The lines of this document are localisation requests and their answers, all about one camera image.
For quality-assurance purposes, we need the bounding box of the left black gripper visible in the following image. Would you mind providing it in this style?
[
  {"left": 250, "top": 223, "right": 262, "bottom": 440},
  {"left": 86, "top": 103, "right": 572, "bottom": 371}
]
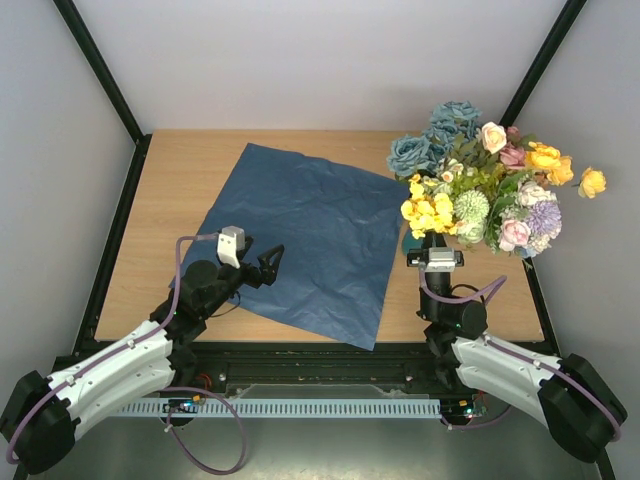
[{"left": 201, "top": 245, "right": 284, "bottom": 318}]

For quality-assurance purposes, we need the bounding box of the blue wrapping paper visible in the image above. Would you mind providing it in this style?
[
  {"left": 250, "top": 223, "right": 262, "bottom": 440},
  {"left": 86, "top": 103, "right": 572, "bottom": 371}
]
[{"left": 198, "top": 144, "right": 407, "bottom": 350}]

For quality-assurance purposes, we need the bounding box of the teal cylindrical vase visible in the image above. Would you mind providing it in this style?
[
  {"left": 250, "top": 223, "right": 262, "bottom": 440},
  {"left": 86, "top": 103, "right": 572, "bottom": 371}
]
[{"left": 401, "top": 231, "right": 423, "bottom": 256}]

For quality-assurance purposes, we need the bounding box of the small yellow flower sprig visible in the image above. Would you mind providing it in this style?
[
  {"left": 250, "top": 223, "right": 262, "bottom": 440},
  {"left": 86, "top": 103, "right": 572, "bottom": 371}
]
[{"left": 400, "top": 173, "right": 458, "bottom": 240}]

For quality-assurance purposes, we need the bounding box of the pastel purple flower bunch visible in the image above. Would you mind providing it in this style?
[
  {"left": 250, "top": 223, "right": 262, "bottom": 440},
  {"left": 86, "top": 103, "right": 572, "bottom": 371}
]
[{"left": 486, "top": 180, "right": 562, "bottom": 259}]

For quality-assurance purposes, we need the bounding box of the green white flower bunch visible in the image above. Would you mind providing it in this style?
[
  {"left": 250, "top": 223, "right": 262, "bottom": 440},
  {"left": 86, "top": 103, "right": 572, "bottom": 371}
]
[{"left": 422, "top": 158, "right": 505, "bottom": 245}]

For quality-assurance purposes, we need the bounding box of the pink rose flower stem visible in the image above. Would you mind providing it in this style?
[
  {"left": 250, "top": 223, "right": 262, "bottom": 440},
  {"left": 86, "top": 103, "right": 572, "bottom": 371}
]
[{"left": 480, "top": 122, "right": 526, "bottom": 170}]

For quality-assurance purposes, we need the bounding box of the yellow rose bunch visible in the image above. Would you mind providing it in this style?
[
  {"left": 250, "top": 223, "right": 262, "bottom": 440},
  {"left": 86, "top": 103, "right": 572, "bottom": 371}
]
[{"left": 525, "top": 141, "right": 607, "bottom": 199}]

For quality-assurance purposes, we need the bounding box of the blue rose bunch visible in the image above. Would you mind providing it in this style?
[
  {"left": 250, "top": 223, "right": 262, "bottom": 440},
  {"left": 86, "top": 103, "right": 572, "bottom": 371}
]
[{"left": 386, "top": 101, "right": 482, "bottom": 178}]

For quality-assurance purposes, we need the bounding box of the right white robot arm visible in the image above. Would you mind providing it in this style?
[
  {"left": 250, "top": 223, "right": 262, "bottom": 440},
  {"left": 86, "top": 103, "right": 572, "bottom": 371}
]
[{"left": 406, "top": 246, "right": 628, "bottom": 463}]

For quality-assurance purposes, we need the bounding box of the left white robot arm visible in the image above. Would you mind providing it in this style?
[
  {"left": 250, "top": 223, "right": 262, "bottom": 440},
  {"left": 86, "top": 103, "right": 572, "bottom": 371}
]
[{"left": 1, "top": 245, "right": 285, "bottom": 475}]

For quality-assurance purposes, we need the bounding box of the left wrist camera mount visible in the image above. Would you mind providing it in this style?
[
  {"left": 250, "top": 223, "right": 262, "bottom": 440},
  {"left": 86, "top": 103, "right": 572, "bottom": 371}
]
[{"left": 217, "top": 226, "right": 246, "bottom": 269}]

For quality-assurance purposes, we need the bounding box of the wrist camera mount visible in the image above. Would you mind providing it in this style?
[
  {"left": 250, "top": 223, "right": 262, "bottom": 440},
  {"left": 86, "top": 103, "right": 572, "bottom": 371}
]
[
  {"left": 426, "top": 247, "right": 457, "bottom": 273},
  {"left": 217, "top": 226, "right": 246, "bottom": 269}
]

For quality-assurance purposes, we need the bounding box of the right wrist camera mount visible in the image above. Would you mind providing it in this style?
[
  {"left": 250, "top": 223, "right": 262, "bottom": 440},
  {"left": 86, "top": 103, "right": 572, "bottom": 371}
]
[{"left": 426, "top": 247, "right": 457, "bottom": 273}]

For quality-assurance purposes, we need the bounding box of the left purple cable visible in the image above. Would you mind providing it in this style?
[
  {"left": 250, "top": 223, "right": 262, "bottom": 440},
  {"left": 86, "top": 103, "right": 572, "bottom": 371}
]
[{"left": 5, "top": 234, "right": 249, "bottom": 474}]

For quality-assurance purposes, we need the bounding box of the purple cable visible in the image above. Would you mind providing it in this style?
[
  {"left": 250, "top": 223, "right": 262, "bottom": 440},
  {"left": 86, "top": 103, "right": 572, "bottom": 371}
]
[
  {"left": 418, "top": 264, "right": 626, "bottom": 444},
  {"left": 5, "top": 234, "right": 249, "bottom": 474}
]

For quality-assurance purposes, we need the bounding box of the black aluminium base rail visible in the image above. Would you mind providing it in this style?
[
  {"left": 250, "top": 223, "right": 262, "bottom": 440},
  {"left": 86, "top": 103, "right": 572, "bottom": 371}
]
[{"left": 184, "top": 341, "right": 477, "bottom": 398}]

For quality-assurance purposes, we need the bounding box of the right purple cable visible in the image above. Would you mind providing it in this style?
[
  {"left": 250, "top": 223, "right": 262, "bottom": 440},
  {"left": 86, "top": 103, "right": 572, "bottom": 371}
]
[{"left": 418, "top": 264, "right": 626, "bottom": 444}]

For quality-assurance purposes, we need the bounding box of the light blue slotted cable duct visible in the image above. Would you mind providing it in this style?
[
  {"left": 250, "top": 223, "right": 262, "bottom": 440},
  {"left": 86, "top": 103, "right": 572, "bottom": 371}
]
[{"left": 114, "top": 398, "right": 441, "bottom": 419}]

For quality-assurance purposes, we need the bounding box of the black frame post left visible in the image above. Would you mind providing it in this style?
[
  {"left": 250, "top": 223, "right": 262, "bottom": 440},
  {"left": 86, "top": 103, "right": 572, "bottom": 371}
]
[{"left": 53, "top": 0, "right": 148, "bottom": 146}]

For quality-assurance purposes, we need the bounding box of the black frame post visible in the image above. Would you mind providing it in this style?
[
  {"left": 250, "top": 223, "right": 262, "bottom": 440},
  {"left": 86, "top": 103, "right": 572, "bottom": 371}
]
[
  {"left": 499, "top": 0, "right": 587, "bottom": 127},
  {"left": 53, "top": 0, "right": 148, "bottom": 146}
]

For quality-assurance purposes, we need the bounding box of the black frame post right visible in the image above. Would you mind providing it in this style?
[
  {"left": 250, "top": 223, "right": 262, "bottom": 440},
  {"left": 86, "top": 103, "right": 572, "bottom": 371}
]
[{"left": 499, "top": 0, "right": 587, "bottom": 127}]

